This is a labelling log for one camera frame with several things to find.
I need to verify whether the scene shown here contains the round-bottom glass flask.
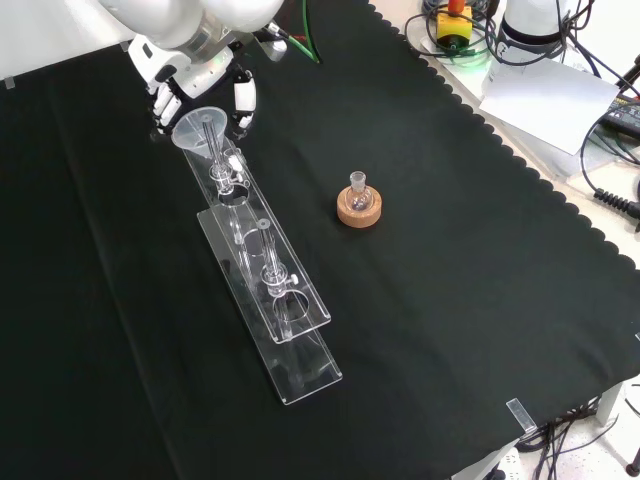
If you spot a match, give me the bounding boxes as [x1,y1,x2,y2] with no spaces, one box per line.
[348,170,373,213]

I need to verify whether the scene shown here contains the black looped cable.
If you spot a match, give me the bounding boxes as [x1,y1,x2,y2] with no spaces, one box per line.
[403,11,501,61]

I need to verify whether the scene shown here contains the black bench cloth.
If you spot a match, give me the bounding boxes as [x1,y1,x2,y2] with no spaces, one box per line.
[0,0,640,480]

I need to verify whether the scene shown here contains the pale board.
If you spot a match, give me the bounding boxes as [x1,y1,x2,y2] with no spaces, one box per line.
[478,58,621,156]

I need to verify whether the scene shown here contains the clear acrylic funnel stand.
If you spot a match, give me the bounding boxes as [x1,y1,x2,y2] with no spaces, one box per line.
[178,113,344,407]

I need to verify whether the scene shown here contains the black cable bundle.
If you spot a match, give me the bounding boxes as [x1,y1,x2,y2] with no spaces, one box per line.
[519,394,640,480]

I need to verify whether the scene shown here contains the black power adapter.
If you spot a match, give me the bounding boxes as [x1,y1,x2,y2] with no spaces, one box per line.
[599,97,640,141]

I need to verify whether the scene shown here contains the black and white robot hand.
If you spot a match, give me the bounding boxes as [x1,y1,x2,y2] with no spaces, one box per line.
[127,34,259,141]

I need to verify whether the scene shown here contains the translucent plastic funnel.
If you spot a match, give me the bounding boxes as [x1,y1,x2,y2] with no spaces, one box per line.
[171,106,230,174]

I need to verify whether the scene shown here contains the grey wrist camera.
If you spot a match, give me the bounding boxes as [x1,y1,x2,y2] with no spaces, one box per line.
[253,20,290,63]

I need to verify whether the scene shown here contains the black tripod leg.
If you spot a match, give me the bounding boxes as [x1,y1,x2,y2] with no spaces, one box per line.
[617,53,640,97]

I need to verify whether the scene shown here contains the black coiled cable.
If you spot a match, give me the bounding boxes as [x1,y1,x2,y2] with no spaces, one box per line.
[579,112,640,221]

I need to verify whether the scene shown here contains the yellow stop button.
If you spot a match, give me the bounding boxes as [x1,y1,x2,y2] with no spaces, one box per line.
[435,0,474,54]

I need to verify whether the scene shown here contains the cork ring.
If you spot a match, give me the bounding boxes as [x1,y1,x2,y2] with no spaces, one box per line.
[335,184,385,230]

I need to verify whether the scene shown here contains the white power strip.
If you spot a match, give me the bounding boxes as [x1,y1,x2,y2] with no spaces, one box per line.
[479,444,522,480]

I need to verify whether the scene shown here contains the green cable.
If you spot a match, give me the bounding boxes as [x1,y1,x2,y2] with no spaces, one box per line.
[301,0,322,65]

